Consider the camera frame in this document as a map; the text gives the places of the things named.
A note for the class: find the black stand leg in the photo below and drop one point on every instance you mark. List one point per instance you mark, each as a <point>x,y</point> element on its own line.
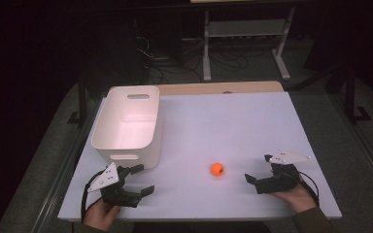
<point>82,97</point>
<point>350,97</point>

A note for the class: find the white board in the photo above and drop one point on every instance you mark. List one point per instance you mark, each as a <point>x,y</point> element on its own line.
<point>226,129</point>

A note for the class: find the person's left hand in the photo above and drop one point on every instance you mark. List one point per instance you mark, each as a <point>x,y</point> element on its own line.
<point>98,215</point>

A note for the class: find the white metal stand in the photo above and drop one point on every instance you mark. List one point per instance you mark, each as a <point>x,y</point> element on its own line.
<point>206,58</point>

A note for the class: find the person's right hand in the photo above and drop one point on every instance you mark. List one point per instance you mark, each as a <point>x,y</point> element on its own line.
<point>299,197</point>

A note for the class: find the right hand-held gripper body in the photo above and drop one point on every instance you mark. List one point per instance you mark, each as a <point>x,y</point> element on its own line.
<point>283,178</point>

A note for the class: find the orange ball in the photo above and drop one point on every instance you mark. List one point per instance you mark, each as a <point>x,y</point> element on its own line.
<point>217,169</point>

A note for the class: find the wooden table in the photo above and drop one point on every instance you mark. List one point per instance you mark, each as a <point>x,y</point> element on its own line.
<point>220,87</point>

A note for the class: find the white plastic bin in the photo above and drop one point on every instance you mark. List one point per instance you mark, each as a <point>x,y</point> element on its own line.
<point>126,129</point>

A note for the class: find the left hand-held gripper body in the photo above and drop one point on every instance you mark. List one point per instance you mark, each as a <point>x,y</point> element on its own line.
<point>107,179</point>

